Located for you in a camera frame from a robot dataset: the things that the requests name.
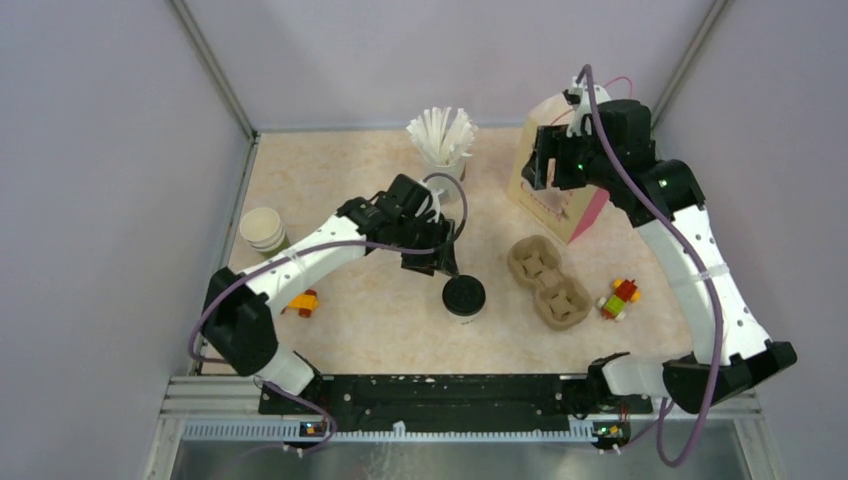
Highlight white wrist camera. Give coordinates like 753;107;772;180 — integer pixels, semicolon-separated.
417;188;449;224
563;81;611;138

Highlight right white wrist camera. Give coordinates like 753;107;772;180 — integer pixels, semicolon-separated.
563;81;611;138

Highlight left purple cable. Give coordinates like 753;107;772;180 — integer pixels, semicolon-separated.
186;172;469;458

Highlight orange toy car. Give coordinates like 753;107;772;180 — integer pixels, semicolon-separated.
283;289;320;318

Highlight purple cable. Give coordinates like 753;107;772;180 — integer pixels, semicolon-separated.
574;64;725;469
186;172;469;458

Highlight black cup lid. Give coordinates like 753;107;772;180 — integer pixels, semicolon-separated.
442;275;486;311

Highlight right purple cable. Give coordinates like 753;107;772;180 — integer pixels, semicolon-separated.
574;64;725;469

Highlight bundle of white straws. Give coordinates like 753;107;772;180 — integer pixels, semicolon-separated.
406;107;478;167

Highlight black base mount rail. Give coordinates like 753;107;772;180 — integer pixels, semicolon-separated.
301;374;653;433

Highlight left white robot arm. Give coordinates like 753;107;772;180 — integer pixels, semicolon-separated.
188;174;466;414

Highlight white cup holding straws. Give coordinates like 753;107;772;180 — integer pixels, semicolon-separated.
424;159;465;204

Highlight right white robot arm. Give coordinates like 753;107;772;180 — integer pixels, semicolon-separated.
521;94;798;413

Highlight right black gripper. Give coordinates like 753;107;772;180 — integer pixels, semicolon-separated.
522;122;617;191

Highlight green red toy block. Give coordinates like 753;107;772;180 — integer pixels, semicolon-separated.
596;278;641;322

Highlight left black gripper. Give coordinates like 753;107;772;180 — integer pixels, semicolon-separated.
392;216;459;279

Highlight stack of paper cups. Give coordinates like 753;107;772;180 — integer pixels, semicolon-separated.
239;207;292;258

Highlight brown pulp cup carrier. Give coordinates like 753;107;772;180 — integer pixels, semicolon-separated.
507;235;594;331

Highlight white paper cup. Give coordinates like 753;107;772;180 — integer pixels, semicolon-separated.
449;308;485;325

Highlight cream pink paper bag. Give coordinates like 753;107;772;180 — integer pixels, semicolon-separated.
507;93;609;244

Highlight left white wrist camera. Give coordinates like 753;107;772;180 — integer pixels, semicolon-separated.
417;188;449;224

